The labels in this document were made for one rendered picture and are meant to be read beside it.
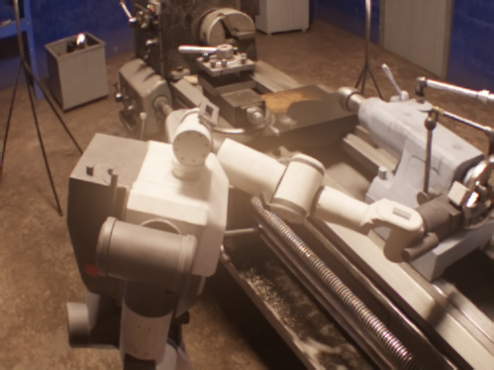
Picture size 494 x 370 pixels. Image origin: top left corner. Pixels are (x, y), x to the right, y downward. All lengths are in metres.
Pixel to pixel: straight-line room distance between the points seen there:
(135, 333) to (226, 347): 1.43
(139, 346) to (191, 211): 0.26
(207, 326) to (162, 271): 1.61
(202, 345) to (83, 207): 1.45
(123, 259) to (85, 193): 0.20
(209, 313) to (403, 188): 1.29
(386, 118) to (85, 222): 0.91
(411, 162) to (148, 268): 0.87
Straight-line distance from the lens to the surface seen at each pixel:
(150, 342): 0.90
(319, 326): 1.84
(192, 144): 0.90
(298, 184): 1.10
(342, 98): 1.71
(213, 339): 2.33
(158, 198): 0.89
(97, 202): 0.93
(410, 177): 1.44
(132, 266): 0.78
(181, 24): 2.53
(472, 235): 1.48
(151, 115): 2.67
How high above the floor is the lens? 1.79
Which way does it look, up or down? 35 degrees down
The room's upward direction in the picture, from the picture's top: 2 degrees counter-clockwise
